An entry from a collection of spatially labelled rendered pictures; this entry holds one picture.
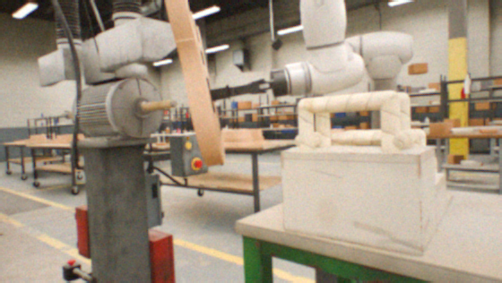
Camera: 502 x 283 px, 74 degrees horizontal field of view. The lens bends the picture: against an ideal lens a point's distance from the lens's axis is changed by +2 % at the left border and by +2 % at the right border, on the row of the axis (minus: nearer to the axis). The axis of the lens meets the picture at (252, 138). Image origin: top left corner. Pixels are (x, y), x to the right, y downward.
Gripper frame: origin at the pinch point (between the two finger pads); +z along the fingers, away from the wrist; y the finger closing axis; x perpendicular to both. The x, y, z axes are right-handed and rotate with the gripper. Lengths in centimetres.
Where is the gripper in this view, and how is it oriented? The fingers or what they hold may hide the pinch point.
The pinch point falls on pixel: (212, 95)
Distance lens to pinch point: 90.2
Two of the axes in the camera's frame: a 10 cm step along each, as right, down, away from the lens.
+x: -1.8, -9.7, -1.5
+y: -0.8, -1.4, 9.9
